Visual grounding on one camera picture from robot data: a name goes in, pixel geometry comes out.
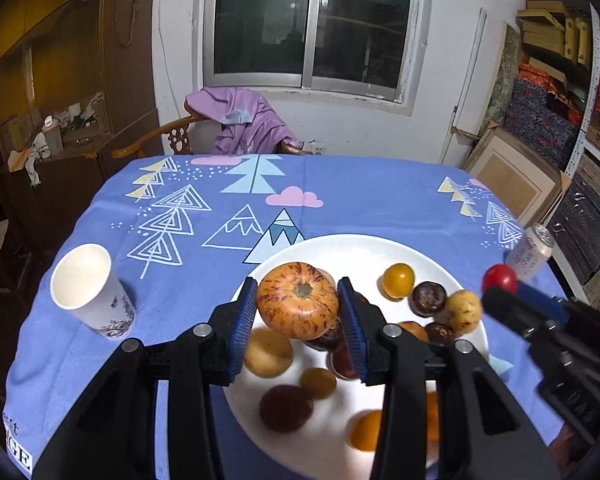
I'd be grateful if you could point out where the small potato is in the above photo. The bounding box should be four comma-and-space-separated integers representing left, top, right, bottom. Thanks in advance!
434, 289, 482, 337

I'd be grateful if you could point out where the large tan round fruit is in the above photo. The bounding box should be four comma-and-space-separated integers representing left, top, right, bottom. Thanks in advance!
244, 327, 294, 378

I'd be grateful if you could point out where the dark red plum front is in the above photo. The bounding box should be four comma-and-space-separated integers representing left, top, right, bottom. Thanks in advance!
259, 385, 314, 434

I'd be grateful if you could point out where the dark red plum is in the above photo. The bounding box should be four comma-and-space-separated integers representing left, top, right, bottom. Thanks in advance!
259, 385, 314, 434
329, 342, 358, 380

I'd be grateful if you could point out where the striped orange tomato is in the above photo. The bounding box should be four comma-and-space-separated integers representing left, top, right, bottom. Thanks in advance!
257, 261, 339, 340

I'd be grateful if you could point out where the dark purple mangosteen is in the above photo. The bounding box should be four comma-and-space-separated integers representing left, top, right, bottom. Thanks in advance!
304, 318, 343, 352

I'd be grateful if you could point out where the person's right hand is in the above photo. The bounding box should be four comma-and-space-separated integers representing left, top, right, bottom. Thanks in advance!
548, 424, 591, 479

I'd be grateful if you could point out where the orange mandarin on plate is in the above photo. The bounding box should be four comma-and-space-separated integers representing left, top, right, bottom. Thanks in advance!
426, 391, 440, 443

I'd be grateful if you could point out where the white drink can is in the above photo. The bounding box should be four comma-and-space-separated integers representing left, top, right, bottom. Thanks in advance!
505, 223, 555, 282

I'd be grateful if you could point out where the dark chestnut fruit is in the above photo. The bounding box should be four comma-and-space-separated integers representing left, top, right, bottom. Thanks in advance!
425, 322, 455, 347

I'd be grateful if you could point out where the dark mangosteen on plate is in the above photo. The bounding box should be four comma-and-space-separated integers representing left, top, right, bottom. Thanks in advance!
407, 281, 448, 318

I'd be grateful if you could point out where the yellow orange tomato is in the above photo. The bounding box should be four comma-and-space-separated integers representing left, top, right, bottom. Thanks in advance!
348, 410, 382, 452

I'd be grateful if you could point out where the striped peach fruit plate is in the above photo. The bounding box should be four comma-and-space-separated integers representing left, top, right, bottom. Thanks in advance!
399, 321, 429, 344

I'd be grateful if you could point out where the framed picture leaning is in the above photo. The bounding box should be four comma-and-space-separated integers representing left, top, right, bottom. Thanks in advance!
462, 124, 571, 228

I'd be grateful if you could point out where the small yellow tomato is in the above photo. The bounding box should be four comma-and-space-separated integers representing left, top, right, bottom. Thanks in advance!
380, 263, 415, 300

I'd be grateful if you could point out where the white paper cup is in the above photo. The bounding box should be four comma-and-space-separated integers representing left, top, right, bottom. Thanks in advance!
50, 243, 136, 340

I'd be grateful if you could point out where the white oval plate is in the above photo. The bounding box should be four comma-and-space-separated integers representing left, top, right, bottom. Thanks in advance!
224, 234, 463, 479

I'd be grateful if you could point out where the white metal shelf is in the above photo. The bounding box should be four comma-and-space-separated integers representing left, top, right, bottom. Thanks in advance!
488, 0, 600, 310

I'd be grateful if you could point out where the blue patterned tablecloth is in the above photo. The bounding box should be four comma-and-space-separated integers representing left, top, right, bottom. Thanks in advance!
3, 155, 562, 479

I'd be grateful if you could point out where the wooden chair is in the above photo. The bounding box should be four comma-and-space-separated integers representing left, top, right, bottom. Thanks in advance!
111, 113, 310, 159

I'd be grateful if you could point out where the purple cloth on chair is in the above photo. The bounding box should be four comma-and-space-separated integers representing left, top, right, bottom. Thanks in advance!
185, 87, 303, 155

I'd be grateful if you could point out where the aluminium sliding window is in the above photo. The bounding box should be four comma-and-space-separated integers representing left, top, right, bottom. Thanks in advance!
202, 0, 431, 114

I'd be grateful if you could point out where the wooden cabinet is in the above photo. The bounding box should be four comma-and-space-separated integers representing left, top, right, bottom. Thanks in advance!
0, 0, 161, 196

